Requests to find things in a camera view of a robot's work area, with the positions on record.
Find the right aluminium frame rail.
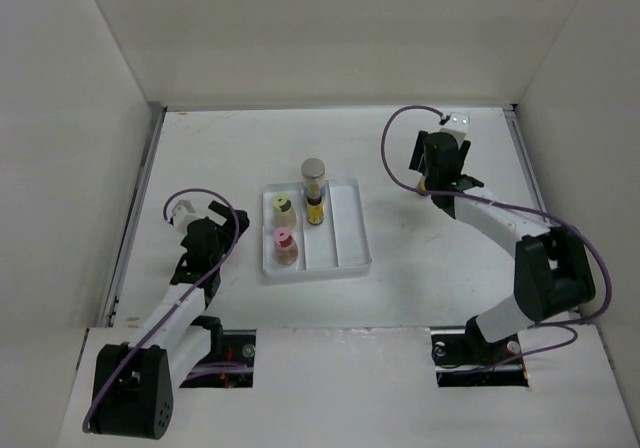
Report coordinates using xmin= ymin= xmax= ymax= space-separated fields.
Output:
xmin=502 ymin=105 xmax=548 ymax=212

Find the brown sauce bottle yellow label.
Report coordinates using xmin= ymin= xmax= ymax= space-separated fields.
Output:
xmin=306 ymin=184 xmax=324 ymax=226

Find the white three-compartment tray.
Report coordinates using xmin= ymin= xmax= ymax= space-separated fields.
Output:
xmin=261 ymin=179 xmax=371 ymax=283

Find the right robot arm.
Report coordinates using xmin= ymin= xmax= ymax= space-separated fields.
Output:
xmin=409 ymin=131 xmax=596 ymax=365

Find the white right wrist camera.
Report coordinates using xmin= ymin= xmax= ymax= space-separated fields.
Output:
xmin=440 ymin=112 xmax=470 ymax=145

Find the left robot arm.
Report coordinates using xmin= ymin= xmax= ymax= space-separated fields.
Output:
xmin=82 ymin=197 xmax=250 ymax=440

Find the grey-lid jar blue label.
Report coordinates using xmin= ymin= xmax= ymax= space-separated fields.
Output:
xmin=301 ymin=158 xmax=326 ymax=205

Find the left aluminium frame rail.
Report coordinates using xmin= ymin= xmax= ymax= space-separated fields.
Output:
xmin=96 ymin=101 xmax=167 ymax=328

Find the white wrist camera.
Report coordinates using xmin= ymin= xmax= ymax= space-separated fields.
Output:
xmin=440 ymin=112 xmax=470 ymax=145
xmin=169 ymin=199 xmax=199 ymax=234

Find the pink-cap condiment bottle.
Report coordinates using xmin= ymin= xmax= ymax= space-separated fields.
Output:
xmin=272 ymin=226 xmax=299 ymax=266

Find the aluminium frame rail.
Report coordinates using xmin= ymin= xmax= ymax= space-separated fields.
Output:
xmin=96 ymin=101 xmax=167 ymax=328
xmin=502 ymin=105 xmax=548 ymax=212

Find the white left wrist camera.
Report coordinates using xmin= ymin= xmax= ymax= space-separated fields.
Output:
xmin=169 ymin=199 xmax=199 ymax=234

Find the yellow-cap condiment bottle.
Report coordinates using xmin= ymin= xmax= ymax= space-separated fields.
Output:
xmin=272 ymin=193 xmax=297 ymax=229

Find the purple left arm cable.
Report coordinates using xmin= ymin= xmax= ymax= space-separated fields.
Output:
xmin=80 ymin=188 xmax=243 ymax=436

